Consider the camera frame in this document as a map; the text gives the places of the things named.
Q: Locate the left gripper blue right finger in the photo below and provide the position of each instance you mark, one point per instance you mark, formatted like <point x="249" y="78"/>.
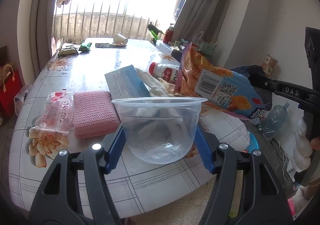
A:
<point x="206" y="144"/>

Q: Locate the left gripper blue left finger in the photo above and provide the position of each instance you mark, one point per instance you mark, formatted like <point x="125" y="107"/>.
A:
<point x="114" y="149"/>

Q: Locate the clear plastic bowl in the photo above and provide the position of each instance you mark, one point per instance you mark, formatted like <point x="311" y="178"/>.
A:
<point x="159" y="130"/>

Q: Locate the blue white carton box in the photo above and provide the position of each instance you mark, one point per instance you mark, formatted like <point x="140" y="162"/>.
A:
<point x="125" y="83"/>

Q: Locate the clear red flower plastic bag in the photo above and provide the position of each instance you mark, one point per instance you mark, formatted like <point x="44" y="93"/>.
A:
<point x="57" y="113"/>

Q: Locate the orange blue snack bag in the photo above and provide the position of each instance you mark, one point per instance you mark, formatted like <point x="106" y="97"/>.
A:
<point x="225" y="90"/>

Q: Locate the white cloth rag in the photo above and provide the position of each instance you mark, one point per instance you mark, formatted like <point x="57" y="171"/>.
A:
<point x="157" y="87"/>

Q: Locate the white yogurt bottle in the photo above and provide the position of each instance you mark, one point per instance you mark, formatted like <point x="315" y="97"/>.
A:
<point x="167" y="72"/>

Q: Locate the blue plastic trash basket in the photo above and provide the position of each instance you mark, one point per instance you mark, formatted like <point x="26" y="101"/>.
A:
<point x="253" y="144"/>

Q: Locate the right gloved hand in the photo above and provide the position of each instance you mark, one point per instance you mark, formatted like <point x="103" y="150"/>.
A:
<point x="303" y="148"/>

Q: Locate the water jug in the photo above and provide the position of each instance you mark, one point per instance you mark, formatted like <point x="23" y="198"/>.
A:
<point x="274" y="120"/>

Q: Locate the pink knitted sponge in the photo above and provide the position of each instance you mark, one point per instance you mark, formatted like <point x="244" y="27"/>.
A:
<point x="94" y="114"/>

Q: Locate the patterned roll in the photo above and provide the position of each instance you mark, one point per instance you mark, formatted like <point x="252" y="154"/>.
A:
<point x="268" y="65"/>

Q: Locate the dark side cabinet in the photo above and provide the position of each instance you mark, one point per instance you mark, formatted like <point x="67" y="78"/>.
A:
<point x="166" y="49"/>

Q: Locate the green plastic basket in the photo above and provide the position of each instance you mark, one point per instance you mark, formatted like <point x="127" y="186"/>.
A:
<point x="207" y="48"/>

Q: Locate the small white box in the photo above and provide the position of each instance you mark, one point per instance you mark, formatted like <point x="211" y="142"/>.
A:
<point x="102" y="45"/>

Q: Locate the white plastic shopping bag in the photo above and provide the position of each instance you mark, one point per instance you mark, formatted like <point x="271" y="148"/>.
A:
<point x="20" y="98"/>

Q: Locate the white paper cup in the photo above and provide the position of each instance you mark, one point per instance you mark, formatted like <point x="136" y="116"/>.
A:
<point x="120" y="39"/>

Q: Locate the pale green snack packet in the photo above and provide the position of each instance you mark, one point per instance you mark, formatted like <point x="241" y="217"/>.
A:
<point x="68" y="49"/>

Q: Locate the red paper bag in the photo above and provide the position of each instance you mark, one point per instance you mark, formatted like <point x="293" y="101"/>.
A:
<point x="10" y="86"/>

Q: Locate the window railing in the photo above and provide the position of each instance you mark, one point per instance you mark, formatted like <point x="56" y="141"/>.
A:
<point x="76" y="22"/>

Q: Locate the right grey curtain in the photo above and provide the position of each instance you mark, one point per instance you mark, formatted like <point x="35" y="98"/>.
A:
<point x="200" y="16"/>

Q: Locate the grey curtain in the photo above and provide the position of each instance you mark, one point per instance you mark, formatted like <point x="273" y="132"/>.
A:
<point x="200" y="16"/>
<point x="41" y="21"/>

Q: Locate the left grey curtain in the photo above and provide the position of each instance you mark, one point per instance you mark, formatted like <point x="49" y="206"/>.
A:
<point x="41" y="21"/>

